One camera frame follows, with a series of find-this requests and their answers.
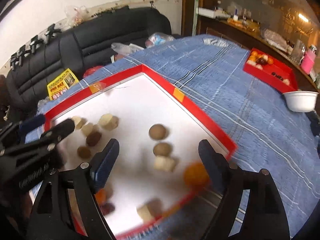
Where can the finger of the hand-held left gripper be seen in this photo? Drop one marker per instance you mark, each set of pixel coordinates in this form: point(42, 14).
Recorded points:
point(31, 126)
point(61, 130)

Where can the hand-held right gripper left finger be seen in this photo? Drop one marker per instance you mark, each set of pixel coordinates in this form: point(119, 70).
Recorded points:
point(105, 165)

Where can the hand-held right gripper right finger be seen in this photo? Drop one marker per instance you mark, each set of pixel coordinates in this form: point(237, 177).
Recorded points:
point(210, 165)

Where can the peeled white water chestnut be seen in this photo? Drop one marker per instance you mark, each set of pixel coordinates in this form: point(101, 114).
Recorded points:
point(77, 122)
point(87, 129)
point(163, 163)
point(147, 211)
point(108, 121)

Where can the brown longan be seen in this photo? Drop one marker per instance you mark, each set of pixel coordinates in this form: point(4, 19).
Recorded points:
point(157, 131)
point(162, 148)
point(83, 152)

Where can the red date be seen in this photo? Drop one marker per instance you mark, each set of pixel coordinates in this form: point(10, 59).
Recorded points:
point(107, 208)
point(93, 138)

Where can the red tray with white inside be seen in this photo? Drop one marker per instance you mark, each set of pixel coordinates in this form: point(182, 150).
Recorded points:
point(140, 100)

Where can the yellow leaflet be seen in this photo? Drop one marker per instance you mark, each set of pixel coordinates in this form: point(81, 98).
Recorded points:
point(61, 83)

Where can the red plastic bag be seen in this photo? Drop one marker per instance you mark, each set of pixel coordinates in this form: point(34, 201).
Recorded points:
point(92, 71)

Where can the blue plaid tablecloth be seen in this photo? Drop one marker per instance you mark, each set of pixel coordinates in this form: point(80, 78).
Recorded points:
point(225, 92)

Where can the clear plastic bag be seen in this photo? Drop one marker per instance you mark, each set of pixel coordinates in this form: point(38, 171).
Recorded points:
point(120, 47)

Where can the black sofa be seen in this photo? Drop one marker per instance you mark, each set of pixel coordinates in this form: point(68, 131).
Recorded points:
point(100, 35)

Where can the white bowl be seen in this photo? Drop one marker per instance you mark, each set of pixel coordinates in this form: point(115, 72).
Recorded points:
point(300, 102)

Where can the small orange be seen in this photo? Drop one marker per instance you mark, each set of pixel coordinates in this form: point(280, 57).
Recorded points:
point(253, 53)
point(270, 60)

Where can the red box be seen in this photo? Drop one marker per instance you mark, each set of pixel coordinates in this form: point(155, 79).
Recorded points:
point(280, 67)

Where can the colourful snack bag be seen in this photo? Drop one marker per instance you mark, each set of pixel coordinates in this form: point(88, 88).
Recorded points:
point(157, 39)

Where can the plastic bag with food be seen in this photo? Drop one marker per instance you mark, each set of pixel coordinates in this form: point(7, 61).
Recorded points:
point(272, 36)

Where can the glass pitcher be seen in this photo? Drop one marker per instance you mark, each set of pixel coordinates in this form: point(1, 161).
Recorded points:
point(297, 50)

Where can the pink thermos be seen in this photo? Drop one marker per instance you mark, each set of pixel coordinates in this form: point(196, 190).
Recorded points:
point(308, 57)

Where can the long white box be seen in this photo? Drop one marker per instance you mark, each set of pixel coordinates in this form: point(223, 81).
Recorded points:
point(206, 12)

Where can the wooden glass cabinet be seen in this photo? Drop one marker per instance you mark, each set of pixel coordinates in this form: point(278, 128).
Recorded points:
point(250, 0)

